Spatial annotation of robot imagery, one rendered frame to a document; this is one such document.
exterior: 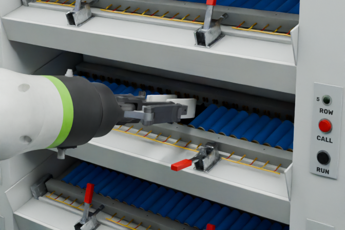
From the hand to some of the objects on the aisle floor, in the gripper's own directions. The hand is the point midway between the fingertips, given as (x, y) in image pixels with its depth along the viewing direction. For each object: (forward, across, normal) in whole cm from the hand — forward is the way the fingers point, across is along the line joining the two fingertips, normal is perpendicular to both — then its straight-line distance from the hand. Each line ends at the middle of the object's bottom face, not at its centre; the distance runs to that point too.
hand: (171, 106), depth 115 cm
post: (+26, +28, -98) cm, 105 cm away
